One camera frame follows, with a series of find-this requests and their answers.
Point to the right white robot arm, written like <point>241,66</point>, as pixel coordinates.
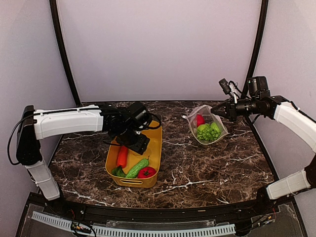
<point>301,129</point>

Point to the red toy apple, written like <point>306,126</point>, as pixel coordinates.
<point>199,120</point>

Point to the green toy grapes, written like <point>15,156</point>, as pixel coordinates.
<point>208,135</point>

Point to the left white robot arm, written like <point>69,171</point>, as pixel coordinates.
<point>124,124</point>

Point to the left black frame post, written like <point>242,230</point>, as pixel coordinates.
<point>62,51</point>

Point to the green toy cabbage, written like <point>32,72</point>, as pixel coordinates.
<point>215,128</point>

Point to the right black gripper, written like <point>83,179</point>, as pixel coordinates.
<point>231,112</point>

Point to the clear zip top bag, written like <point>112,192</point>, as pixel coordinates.
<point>205,111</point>

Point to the right black frame post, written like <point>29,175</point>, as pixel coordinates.
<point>257,44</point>

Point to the black frame post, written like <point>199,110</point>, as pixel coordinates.
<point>62,51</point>
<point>257,44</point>

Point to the yellow plastic basket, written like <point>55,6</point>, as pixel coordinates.
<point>153,154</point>

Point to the green toy lettuce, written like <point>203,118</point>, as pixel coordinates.
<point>202,127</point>

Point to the white slotted cable duct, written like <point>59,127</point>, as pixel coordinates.
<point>136,229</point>

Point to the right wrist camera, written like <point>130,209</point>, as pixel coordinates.
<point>258,87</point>

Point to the green toy cucumber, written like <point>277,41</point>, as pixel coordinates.
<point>133,172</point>

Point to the red toy tomato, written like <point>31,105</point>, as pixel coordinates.
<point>146,172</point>

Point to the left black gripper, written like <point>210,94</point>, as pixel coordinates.
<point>139,146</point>

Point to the orange toy carrot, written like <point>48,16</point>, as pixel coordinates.
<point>122,157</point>

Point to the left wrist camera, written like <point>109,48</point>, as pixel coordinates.
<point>139,113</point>

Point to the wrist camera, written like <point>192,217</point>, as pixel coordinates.
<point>139,113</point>
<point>258,87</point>

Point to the black front rail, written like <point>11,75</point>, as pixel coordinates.
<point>232,213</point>

